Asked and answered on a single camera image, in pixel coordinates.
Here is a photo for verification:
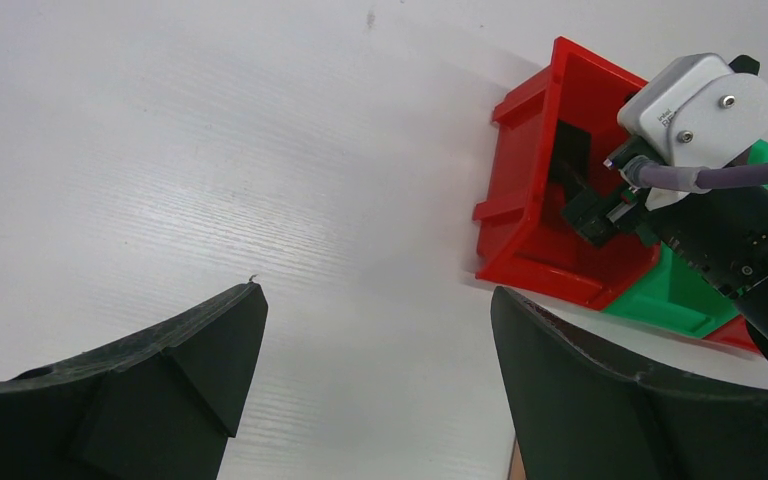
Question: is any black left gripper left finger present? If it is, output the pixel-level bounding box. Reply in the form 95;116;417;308
0;282;268;479

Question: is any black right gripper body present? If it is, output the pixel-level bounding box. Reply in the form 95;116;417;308
561;186;768;361

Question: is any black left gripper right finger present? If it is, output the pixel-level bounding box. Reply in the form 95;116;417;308
491;287;768;479

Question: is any green plastic bin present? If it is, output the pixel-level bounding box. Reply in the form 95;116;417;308
601;139;768;339

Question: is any tan leather card holder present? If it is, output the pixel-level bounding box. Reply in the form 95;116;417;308
507;441;526;480

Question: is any black card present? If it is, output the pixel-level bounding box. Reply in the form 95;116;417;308
548;121;592;201

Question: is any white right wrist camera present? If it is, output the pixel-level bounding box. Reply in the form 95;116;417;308
617;53;768;211

